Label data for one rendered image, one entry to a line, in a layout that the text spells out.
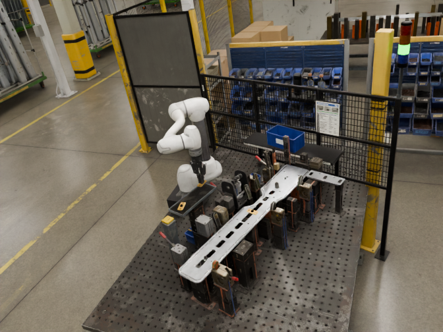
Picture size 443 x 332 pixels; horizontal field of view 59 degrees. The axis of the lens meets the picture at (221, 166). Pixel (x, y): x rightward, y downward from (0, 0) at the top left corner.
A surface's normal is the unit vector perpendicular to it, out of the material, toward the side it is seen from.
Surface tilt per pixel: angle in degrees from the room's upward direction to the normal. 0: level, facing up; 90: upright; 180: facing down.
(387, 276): 0
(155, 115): 91
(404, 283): 0
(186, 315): 0
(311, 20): 90
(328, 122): 90
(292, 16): 90
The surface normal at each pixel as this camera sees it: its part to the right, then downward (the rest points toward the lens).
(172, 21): -0.39, 0.52
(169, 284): -0.14, -0.84
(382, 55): -0.61, 0.49
